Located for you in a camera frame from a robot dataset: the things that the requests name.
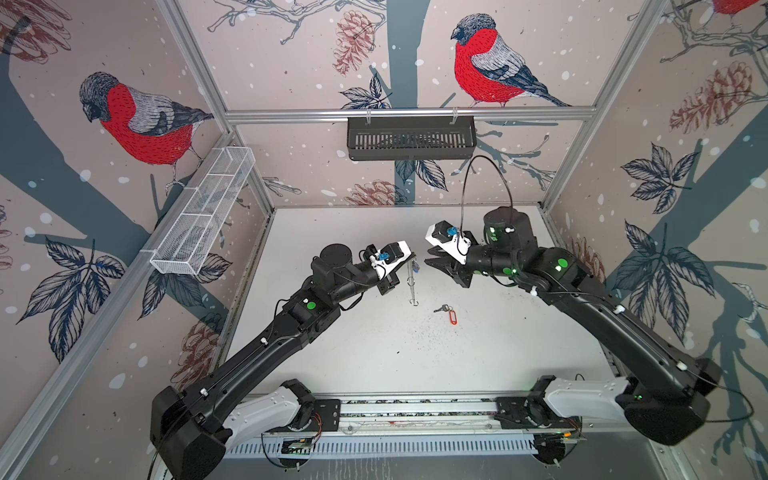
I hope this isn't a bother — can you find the white mesh wire shelf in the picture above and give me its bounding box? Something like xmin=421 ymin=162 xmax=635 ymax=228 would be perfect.
xmin=150 ymin=146 xmax=255 ymax=275

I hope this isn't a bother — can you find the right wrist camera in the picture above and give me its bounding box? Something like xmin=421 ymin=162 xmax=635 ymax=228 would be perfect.
xmin=425 ymin=220 xmax=472 ymax=265

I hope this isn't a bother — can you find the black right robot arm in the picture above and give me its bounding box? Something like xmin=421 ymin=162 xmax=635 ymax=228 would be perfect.
xmin=425 ymin=206 xmax=722 ymax=446

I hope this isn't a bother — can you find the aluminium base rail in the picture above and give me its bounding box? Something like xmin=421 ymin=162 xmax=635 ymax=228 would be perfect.
xmin=225 ymin=393 xmax=647 ymax=468

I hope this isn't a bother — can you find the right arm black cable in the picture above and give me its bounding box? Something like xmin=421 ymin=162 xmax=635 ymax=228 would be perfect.
xmin=458 ymin=155 xmax=515 ymax=232

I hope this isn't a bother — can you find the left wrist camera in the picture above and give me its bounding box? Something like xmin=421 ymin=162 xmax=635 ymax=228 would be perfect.
xmin=366 ymin=241 xmax=414 ymax=280

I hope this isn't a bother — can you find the horizontal aluminium frame bar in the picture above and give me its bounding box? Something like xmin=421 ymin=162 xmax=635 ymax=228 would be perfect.
xmin=224 ymin=106 xmax=597 ymax=125

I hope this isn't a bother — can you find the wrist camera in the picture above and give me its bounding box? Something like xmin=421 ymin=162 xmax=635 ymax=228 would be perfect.
xmin=366 ymin=241 xmax=414 ymax=280
xmin=425 ymin=220 xmax=472 ymax=265

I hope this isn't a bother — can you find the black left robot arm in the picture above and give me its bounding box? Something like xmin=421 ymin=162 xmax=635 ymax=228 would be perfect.
xmin=150 ymin=241 xmax=414 ymax=479

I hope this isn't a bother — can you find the silver metal carabiner keyring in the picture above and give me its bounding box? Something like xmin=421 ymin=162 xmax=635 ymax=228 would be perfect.
xmin=407 ymin=260 xmax=419 ymax=307

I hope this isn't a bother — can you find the black hanging wire basket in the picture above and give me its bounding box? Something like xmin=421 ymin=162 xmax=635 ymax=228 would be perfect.
xmin=347 ymin=116 xmax=477 ymax=161

